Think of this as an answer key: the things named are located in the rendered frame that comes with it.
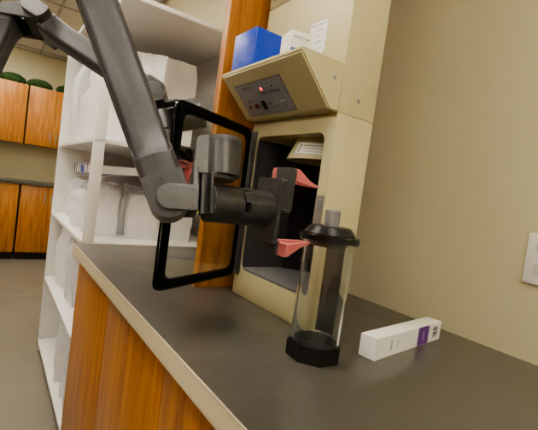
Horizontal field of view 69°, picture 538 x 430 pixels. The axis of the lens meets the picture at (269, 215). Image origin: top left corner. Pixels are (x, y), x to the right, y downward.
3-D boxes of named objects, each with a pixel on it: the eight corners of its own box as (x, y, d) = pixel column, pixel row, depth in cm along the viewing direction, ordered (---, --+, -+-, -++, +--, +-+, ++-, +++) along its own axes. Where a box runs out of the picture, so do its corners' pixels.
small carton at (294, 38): (297, 69, 88) (301, 43, 88) (309, 64, 84) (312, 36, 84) (277, 63, 86) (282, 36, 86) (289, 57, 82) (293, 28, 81)
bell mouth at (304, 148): (322, 168, 111) (325, 148, 111) (371, 170, 97) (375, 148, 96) (272, 158, 101) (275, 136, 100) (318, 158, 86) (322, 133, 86)
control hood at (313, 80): (254, 123, 107) (259, 86, 107) (338, 112, 81) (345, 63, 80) (216, 113, 100) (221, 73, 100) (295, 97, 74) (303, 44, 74)
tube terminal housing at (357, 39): (299, 287, 124) (335, 43, 120) (382, 323, 98) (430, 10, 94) (231, 290, 110) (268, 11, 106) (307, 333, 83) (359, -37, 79)
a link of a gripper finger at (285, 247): (325, 217, 65) (281, 211, 60) (318, 258, 66) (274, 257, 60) (300, 212, 71) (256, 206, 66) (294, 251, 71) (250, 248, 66)
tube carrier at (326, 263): (318, 335, 79) (334, 231, 78) (355, 358, 70) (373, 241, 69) (273, 339, 74) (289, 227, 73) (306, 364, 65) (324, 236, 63)
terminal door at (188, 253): (232, 275, 107) (252, 129, 105) (154, 293, 80) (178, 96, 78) (230, 274, 108) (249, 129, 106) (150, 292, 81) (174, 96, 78)
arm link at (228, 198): (190, 223, 58) (208, 218, 53) (192, 177, 59) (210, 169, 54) (231, 226, 62) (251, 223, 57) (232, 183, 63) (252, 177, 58)
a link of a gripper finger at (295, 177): (331, 175, 65) (287, 165, 60) (324, 217, 65) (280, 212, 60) (305, 174, 71) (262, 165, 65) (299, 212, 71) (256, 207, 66)
